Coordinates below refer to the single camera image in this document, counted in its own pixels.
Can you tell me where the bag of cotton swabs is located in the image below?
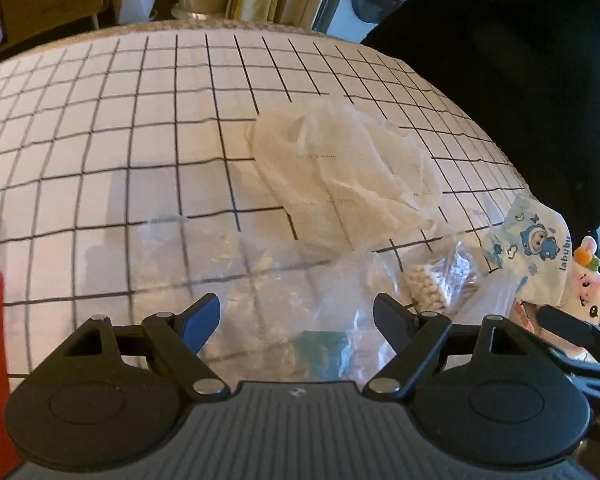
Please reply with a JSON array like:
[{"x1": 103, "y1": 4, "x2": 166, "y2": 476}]
[{"x1": 405, "y1": 242, "x2": 481, "y2": 318}]

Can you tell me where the clear plastic bag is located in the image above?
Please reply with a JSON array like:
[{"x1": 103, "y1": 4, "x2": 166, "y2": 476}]
[{"x1": 130, "y1": 217, "x2": 408, "y2": 387}]

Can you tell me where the white gauze cloth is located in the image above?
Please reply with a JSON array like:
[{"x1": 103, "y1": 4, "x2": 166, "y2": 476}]
[{"x1": 247, "y1": 98, "x2": 443, "y2": 254}]

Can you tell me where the white pink plush toy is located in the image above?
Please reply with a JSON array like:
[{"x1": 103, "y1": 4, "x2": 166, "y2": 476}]
[{"x1": 509, "y1": 235, "x2": 600, "y2": 362}]

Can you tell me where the blue printed baby sock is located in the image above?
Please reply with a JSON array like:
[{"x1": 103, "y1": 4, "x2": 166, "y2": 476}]
[{"x1": 482, "y1": 194, "x2": 572, "y2": 307}]

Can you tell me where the white grid tablecloth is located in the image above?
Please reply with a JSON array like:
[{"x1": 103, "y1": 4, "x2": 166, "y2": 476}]
[{"x1": 0, "y1": 28, "x2": 524, "y2": 387}]

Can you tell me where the black draped cloth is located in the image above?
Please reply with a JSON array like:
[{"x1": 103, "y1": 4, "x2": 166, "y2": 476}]
[{"x1": 364, "y1": 0, "x2": 600, "y2": 238}]

